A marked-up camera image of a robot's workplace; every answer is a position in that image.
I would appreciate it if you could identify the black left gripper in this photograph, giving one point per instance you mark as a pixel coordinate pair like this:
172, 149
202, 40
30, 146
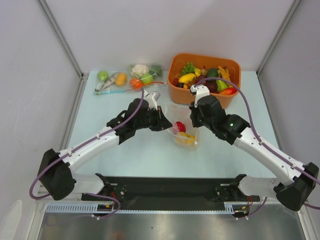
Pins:
158, 114

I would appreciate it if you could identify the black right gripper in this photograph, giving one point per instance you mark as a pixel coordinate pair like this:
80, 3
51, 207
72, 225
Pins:
197, 116

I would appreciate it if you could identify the red fake bell pepper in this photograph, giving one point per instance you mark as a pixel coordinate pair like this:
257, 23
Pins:
178, 127

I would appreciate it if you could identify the clear zip top bag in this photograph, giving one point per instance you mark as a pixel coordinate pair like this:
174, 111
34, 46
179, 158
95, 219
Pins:
182, 113

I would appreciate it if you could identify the yellow fake pear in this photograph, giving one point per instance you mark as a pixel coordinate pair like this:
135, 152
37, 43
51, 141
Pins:
186, 141

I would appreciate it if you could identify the orange fake bell pepper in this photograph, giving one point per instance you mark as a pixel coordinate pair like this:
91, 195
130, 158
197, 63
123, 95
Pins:
182, 135

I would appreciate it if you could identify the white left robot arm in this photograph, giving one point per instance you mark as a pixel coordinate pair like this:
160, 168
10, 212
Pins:
58, 170

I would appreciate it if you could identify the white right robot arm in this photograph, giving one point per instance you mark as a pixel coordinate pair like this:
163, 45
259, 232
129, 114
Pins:
293, 181

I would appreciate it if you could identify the fake dark plum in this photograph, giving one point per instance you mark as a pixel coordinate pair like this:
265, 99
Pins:
212, 86

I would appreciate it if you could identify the fake red orange mango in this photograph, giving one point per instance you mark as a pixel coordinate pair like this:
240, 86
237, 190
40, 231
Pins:
228, 91

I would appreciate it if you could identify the fake green pear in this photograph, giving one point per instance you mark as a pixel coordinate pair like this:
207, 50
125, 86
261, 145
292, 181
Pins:
221, 85

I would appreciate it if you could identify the fake purple passion fruit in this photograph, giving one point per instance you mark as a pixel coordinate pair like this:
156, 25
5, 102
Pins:
201, 79

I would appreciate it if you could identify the fake green avocado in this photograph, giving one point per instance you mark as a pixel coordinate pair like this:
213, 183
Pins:
212, 72

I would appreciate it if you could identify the fake yellow mango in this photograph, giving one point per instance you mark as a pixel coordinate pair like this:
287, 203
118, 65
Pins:
189, 77

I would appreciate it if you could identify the fake orange ginger root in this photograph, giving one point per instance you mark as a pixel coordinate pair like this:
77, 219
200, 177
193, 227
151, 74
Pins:
223, 73

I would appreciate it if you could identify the fake green lime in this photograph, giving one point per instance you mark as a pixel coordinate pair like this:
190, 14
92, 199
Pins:
147, 78

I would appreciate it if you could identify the fake green grapes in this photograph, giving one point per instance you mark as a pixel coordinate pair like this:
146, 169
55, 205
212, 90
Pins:
187, 69

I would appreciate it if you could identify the fake orange tomato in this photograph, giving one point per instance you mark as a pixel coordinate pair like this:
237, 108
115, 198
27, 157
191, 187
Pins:
135, 83

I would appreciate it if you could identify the red-zip bag with vegetables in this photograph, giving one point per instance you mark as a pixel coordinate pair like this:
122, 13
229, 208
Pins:
157, 80

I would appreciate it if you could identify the fake green broccoli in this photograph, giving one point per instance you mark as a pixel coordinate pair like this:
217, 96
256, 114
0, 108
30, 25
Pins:
156, 70

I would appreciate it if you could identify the fake white cauliflower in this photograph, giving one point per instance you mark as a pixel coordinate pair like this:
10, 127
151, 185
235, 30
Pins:
139, 70

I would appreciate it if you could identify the fake brown potato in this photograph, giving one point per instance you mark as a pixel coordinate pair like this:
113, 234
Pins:
121, 79

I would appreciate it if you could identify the fake grey fish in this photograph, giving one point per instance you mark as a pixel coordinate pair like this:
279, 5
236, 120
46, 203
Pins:
107, 83

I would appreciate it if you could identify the blue-zip bag with fish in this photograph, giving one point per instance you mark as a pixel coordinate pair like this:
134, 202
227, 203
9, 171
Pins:
113, 89

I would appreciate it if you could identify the green fake apple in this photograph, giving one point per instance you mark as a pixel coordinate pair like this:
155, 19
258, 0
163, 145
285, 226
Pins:
102, 76

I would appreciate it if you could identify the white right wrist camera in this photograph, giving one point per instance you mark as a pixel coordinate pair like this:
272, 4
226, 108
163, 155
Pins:
199, 91

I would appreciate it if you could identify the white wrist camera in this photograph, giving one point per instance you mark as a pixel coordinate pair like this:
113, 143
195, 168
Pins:
199, 91
151, 98

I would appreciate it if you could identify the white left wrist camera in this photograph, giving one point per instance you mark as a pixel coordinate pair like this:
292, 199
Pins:
151, 98

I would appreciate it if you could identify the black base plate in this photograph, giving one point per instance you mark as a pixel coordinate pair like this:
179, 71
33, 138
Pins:
172, 194

